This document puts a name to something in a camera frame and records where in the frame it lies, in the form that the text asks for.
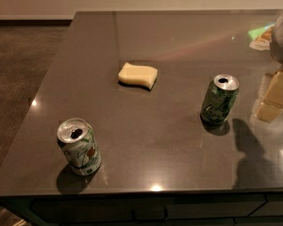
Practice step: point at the white soda can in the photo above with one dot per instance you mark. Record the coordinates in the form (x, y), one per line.
(77, 141)

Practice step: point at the dark drawer front with handle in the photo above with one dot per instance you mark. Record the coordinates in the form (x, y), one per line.
(158, 208)

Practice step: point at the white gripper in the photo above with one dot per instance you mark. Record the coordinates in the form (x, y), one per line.
(270, 108)

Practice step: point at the green soda can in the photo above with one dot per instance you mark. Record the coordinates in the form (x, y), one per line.
(219, 99)

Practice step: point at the yellow sponge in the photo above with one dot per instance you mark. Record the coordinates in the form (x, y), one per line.
(138, 75)

